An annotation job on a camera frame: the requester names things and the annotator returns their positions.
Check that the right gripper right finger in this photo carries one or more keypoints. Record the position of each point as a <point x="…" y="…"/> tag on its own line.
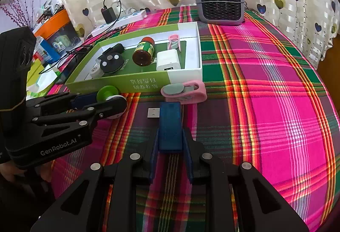
<point x="238" y="197"/>

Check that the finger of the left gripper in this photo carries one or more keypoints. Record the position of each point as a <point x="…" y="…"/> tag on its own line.
<point x="72" y="113"/>
<point x="60" y="103"/>

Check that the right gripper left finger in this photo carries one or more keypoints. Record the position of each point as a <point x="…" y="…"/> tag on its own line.
<point x="103" y="195"/>

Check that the white round small jar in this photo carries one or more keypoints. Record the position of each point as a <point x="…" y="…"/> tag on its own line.
<point x="96" y="72"/>

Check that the black round three-button remote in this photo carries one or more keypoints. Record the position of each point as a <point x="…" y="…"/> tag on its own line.
<point x="111" y="63"/>

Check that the brown bottle red cap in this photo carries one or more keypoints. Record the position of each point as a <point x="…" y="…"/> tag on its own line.
<point x="144" y="51"/>

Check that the blue usb stick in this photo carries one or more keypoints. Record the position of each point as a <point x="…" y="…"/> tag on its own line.
<point x="168" y="137"/>

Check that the white usb charger block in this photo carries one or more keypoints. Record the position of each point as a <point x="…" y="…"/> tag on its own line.
<point x="167" y="60"/>

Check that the pink grey folding holder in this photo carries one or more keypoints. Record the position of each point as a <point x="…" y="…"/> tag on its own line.
<point x="191" y="92"/>

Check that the small pink clip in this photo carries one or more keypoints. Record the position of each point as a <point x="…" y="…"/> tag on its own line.
<point x="174" y="42"/>

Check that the black rectangular stamp device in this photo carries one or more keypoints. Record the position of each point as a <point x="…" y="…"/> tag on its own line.
<point x="117" y="48"/>

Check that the person left hand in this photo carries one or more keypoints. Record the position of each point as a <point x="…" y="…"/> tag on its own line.
<point x="9" y="170"/>

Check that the green tissue pack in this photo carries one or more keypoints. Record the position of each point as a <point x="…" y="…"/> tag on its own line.
<point x="39" y="86"/>

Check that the yellow green boxes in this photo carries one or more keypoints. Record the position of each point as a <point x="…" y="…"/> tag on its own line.
<point x="34" y="73"/>

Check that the black smartphone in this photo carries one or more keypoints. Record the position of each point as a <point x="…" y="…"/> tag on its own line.
<point x="72" y="60"/>

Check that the blue white carton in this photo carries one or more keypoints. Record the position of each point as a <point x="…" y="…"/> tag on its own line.
<point x="46" y="50"/>

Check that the orange black storage box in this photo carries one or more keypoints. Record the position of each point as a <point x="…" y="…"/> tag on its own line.
<point x="59" y="32"/>

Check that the purple decorative branches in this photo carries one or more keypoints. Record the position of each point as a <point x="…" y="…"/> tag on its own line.
<point x="21" y="13"/>

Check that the black power adapter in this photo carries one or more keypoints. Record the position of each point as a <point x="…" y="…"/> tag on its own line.
<point x="108" y="14"/>

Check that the plaid pink green tablecloth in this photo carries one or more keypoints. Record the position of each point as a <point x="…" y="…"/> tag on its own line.
<point x="265" y="105"/>

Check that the green white cardboard box tray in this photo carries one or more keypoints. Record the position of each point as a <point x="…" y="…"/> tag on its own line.
<point x="132" y="78"/>

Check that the white blue power strip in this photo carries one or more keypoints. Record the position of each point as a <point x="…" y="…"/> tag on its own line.
<point x="134" y="17"/>

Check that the wooden cabinet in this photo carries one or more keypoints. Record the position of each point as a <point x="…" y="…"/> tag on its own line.
<point x="329" y="71"/>

